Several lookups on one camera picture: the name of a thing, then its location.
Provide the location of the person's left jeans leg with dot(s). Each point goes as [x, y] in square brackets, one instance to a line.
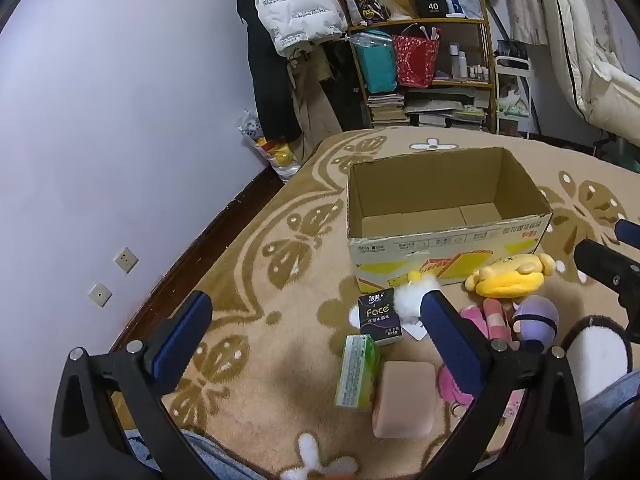
[200, 455]

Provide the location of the black chair base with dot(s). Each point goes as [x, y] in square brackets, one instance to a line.
[607, 147]

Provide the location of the black box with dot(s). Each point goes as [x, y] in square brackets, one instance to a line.
[431, 2]

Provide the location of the stack of books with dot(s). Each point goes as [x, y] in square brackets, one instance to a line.
[445, 110]
[386, 110]

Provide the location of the red patterned bag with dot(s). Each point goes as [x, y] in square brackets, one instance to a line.
[415, 62]

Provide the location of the yellow plush toy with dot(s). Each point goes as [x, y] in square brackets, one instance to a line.
[505, 280]

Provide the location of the black tissue pack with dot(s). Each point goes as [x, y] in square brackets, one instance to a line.
[380, 317]

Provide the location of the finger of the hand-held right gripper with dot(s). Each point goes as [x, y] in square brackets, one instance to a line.
[627, 232]
[600, 260]

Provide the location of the black hanging coat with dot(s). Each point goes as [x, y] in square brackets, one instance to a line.
[267, 85]

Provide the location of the person's jeans leg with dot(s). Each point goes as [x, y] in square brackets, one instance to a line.
[200, 455]
[615, 400]

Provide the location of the pale-haired plush doll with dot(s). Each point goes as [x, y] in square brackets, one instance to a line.
[535, 315]

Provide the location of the white wall socket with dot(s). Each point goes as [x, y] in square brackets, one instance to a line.
[126, 260]
[100, 295]

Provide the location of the white trolley cart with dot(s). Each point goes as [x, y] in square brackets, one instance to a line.
[512, 65]

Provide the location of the white plush slipper black trim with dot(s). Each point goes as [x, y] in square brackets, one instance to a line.
[595, 355]

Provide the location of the green tissue pack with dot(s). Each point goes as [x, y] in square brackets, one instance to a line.
[355, 372]

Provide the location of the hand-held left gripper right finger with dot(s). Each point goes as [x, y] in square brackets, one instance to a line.
[450, 340]

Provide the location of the pink plush toy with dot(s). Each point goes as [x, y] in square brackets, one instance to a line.
[452, 390]

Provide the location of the plastic bag with yellow items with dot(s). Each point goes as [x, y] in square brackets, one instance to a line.
[275, 152]

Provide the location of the pink swirl roll cushion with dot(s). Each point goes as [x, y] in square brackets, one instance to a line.
[402, 400]

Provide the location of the white puffer jacket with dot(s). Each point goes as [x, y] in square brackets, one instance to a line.
[300, 5]

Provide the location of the cardboard box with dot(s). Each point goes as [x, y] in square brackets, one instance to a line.
[425, 255]

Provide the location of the person's right jeans leg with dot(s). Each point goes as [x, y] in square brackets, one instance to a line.
[615, 400]

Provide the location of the white padded quilt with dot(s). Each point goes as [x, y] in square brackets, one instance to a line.
[590, 35]

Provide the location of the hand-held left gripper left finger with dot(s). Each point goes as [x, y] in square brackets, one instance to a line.
[185, 340]

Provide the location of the beige hanging coat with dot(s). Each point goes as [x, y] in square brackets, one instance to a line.
[315, 105]

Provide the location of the teal bag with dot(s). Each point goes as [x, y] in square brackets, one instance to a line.
[375, 65]

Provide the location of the wooden shelf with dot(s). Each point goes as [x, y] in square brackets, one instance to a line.
[460, 22]

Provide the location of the row of cosmetic bottles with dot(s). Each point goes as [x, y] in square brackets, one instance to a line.
[460, 62]

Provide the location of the dark wooden bed frame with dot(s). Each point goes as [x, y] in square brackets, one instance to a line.
[200, 250]

